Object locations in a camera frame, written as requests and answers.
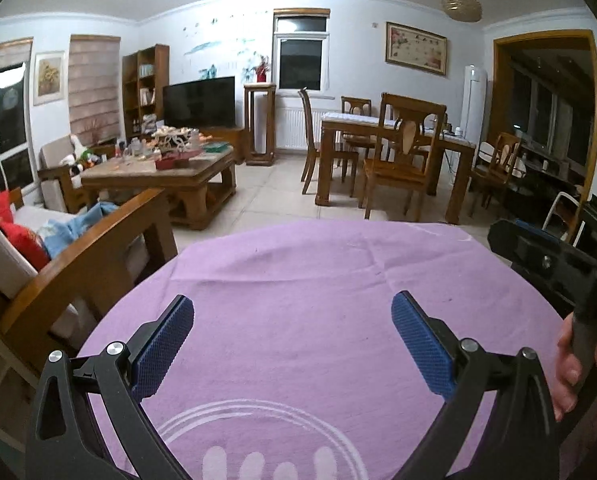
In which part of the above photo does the white framed window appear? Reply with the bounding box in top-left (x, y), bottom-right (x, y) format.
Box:
top-left (273, 7), bottom-right (331, 96)

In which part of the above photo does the stuffed toy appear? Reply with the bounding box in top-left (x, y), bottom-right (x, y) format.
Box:
top-left (71, 145), bottom-right (102, 168)

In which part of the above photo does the wooden bookshelf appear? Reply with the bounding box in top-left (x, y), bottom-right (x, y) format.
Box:
top-left (122, 44), bottom-right (170, 141)

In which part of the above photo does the wooden dining table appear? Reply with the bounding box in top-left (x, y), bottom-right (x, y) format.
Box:
top-left (315, 112), bottom-right (479, 226)

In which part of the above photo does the wooden coffee table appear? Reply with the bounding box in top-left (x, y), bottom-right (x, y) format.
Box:
top-left (81, 146), bottom-right (238, 231)

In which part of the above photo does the wooden armchair with beige cushion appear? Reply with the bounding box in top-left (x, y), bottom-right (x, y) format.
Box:
top-left (37, 135), bottom-right (86, 213)

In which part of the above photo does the black television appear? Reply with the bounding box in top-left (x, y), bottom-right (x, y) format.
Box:
top-left (162, 76), bottom-right (236, 131)

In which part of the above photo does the red cushion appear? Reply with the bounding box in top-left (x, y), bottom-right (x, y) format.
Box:
top-left (0, 195), bottom-right (49, 271)

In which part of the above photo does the white carved ornament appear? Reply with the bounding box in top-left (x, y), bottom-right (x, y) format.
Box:
top-left (151, 127), bottom-right (202, 153)

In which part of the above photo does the beige roller blind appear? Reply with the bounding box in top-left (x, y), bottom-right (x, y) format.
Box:
top-left (68, 34), bottom-right (123, 147)

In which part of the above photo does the small framed picture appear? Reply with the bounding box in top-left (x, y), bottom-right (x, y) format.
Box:
top-left (32, 51), bottom-right (66, 107)

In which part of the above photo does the white metal chair frame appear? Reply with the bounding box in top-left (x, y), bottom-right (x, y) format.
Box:
top-left (543, 191), bottom-right (586, 247)

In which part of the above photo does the person's right hand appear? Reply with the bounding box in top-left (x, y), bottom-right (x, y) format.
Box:
top-left (553, 311), bottom-right (588, 423)

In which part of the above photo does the sliding glass door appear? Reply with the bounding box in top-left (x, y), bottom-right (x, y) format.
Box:
top-left (0, 37), bottom-right (36, 196)

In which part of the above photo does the wooden sofa with white cushions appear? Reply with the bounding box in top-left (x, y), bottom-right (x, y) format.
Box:
top-left (0, 189), bottom-right (179, 376)

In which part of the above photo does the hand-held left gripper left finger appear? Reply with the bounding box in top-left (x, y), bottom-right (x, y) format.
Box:
top-left (26, 294), bottom-right (196, 480)

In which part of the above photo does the white standing air conditioner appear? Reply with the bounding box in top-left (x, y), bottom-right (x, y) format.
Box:
top-left (459, 64), bottom-right (489, 143)

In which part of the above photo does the purple tablecloth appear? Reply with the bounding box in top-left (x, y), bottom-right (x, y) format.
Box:
top-left (76, 220), bottom-right (579, 480)

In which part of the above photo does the wooden television stand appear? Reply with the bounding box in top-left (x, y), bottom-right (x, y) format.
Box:
top-left (203, 126), bottom-right (249, 163)

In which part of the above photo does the light blue cloth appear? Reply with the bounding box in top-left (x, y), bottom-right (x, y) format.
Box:
top-left (43, 201), bottom-right (119, 261)

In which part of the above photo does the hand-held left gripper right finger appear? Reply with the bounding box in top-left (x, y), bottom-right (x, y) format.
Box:
top-left (391, 290), bottom-right (561, 480)

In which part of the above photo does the framed floral painting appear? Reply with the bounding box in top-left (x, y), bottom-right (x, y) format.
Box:
top-left (385, 21), bottom-right (449, 77)

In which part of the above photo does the white radiator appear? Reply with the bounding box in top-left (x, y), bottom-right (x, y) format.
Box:
top-left (277, 107), bottom-right (324, 151)

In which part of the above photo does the wooden dining chair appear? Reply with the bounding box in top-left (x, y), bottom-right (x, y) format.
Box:
top-left (361, 92), bottom-right (448, 223)
top-left (340, 96), bottom-right (374, 148)
top-left (298, 87), bottom-right (360, 196)
top-left (471, 131), bottom-right (526, 218)

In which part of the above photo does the wooden doorway frame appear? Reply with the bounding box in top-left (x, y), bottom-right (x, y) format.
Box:
top-left (492, 29), bottom-right (597, 201)

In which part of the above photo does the tall wooden plant stand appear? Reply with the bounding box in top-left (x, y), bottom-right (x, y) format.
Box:
top-left (243, 82), bottom-right (278, 167)

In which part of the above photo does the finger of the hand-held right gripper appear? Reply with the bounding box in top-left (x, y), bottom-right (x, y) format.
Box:
top-left (488, 219), bottom-right (564, 286)
top-left (513, 218), bottom-right (561, 242)

